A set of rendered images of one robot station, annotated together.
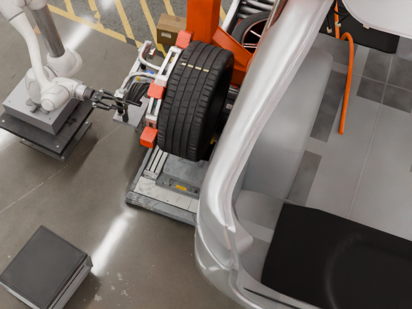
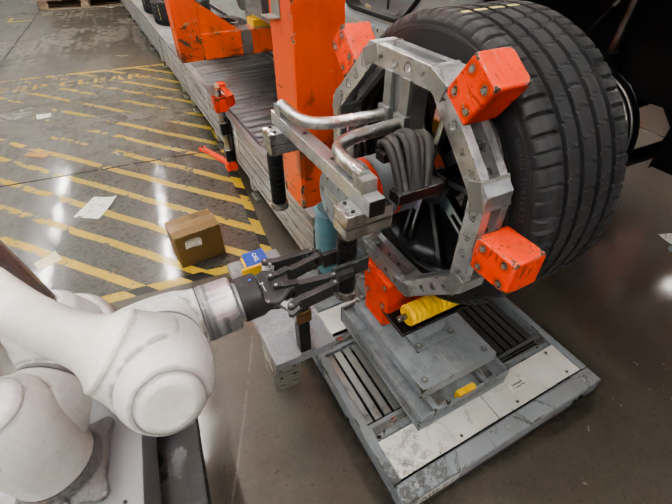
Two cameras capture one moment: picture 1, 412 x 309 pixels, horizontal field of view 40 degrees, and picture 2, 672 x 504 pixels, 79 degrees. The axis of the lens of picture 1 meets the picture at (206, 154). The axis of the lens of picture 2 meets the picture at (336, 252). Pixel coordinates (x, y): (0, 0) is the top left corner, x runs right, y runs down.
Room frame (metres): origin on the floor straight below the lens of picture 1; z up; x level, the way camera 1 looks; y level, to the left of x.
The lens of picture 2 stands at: (1.38, 0.90, 1.33)
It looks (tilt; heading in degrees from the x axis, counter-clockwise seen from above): 41 degrees down; 317
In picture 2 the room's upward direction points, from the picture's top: straight up
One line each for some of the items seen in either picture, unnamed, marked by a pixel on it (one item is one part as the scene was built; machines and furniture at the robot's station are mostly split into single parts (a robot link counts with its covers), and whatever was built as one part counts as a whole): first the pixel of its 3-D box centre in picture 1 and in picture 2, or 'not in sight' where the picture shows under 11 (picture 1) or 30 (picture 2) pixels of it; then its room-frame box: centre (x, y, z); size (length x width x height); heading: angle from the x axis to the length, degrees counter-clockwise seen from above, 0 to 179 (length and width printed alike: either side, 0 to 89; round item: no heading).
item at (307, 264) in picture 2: (106, 97); (295, 270); (1.81, 0.60, 0.83); 0.11 x 0.01 x 0.04; 87
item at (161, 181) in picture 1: (193, 160); (417, 342); (1.84, 0.08, 0.13); 0.50 x 0.36 x 0.10; 165
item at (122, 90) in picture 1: (141, 80); (385, 130); (1.81, 0.39, 1.03); 0.19 x 0.18 x 0.11; 75
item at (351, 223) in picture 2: (123, 97); (362, 214); (1.76, 0.49, 0.93); 0.09 x 0.05 x 0.05; 75
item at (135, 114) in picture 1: (138, 97); (276, 301); (2.10, 0.48, 0.44); 0.43 x 0.17 x 0.03; 165
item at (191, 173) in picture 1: (194, 147); (426, 307); (1.83, 0.08, 0.32); 0.40 x 0.30 x 0.28; 165
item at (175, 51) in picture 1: (169, 92); (400, 179); (1.88, 0.24, 0.85); 0.54 x 0.07 x 0.54; 165
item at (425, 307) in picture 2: not in sight; (443, 299); (1.73, 0.18, 0.51); 0.29 x 0.06 x 0.06; 75
